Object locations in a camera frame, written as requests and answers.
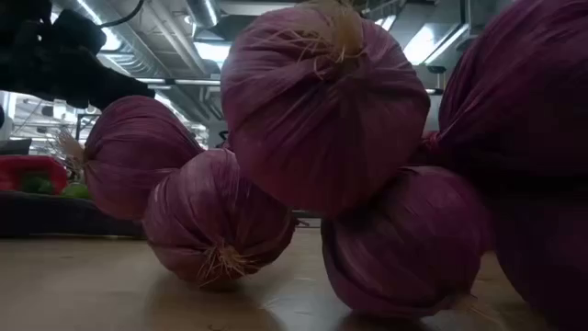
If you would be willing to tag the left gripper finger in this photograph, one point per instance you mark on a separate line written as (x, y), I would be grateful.
(119, 89)

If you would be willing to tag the red bell pepper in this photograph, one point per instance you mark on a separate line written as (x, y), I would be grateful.
(41, 167)

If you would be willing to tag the black computer monitor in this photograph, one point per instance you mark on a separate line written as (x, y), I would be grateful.
(14, 147)

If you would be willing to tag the long silver spiral duct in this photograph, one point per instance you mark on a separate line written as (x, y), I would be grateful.
(138, 64)

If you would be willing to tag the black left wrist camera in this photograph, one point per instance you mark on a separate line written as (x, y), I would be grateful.
(78, 32)

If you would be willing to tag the black metal rack frame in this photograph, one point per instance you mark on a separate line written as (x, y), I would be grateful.
(77, 128)

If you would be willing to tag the short silver round duct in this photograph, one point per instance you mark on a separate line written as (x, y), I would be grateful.
(202, 11)

